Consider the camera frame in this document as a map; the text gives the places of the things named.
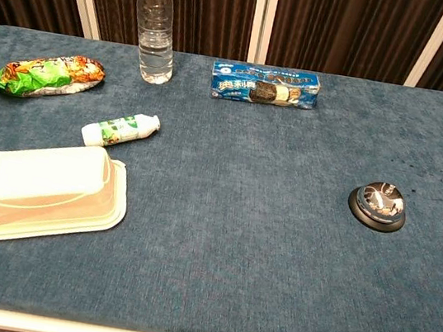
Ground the clear plastic water bottle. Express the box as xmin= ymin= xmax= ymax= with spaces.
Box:
xmin=124 ymin=0 xmax=185 ymax=88

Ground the blue cookie box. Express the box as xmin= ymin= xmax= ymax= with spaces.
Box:
xmin=207 ymin=58 xmax=323 ymax=115

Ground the white foam food container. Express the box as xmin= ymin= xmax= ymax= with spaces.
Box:
xmin=0 ymin=130 xmax=136 ymax=263

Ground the green orange snack bag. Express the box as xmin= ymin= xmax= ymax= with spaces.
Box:
xmin=0 ymin=43 xmax=108 ymax=110

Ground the small white green bottle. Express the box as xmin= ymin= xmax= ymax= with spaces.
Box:
xmin=78 ymin=104 xmax=163 ymax=158

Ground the blue table cloth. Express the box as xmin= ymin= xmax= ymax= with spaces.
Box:
xmin=0 ymin=23 xmax=443 ymax=332

